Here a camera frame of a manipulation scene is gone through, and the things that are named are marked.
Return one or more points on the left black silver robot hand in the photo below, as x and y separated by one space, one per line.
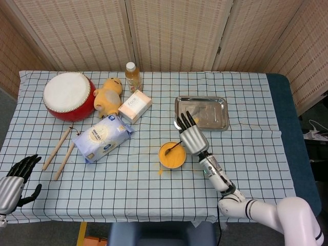
10 191

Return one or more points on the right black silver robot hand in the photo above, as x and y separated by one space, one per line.
196 141

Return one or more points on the black spoon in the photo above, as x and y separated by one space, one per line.
174 146

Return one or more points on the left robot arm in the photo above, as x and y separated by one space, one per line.
2 220

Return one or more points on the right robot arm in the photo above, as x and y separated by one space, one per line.
256 207

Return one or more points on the stainless steel tray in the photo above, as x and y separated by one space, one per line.
212 112

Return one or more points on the off-white bowl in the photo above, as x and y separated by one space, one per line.
172 167

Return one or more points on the wooden drumstick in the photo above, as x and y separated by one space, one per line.
64 161
56 150

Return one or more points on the pink tissue pack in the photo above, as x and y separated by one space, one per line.
134 106

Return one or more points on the checkered light blue tablecloth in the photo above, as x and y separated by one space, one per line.
128 194

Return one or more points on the tea bottle white cap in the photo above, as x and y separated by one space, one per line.
133 79

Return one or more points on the blue tissue pack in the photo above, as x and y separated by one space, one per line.
102 138

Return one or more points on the dark blue padded table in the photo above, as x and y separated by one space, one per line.
289 115

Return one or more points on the yellow plush toy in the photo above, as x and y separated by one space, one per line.
107 98

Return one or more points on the blue chair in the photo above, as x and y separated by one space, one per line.
161 234

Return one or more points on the orange box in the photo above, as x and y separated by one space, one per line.
96 242

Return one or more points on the woven folding screen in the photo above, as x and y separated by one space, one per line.
174 33

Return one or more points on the red drum white skin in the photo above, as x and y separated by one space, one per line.
66 92

